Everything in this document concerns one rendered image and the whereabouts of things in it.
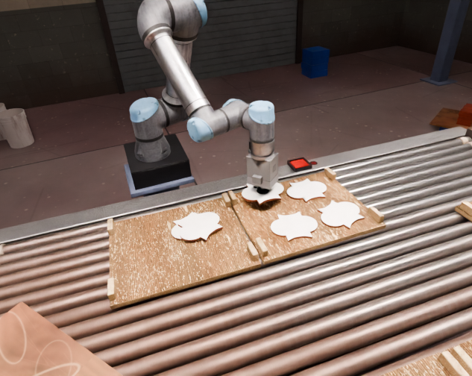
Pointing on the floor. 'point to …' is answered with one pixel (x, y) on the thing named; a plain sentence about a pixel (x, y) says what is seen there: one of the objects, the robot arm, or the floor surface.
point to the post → (448, 43)
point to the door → (206, 40)
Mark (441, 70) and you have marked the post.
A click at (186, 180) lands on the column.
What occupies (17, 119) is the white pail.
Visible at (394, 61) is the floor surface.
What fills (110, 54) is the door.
